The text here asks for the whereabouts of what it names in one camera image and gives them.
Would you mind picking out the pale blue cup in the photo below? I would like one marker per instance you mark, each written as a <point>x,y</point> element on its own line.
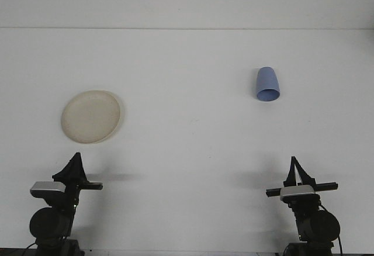
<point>266,82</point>

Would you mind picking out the pale round plate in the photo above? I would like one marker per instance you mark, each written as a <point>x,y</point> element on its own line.
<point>90,117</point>

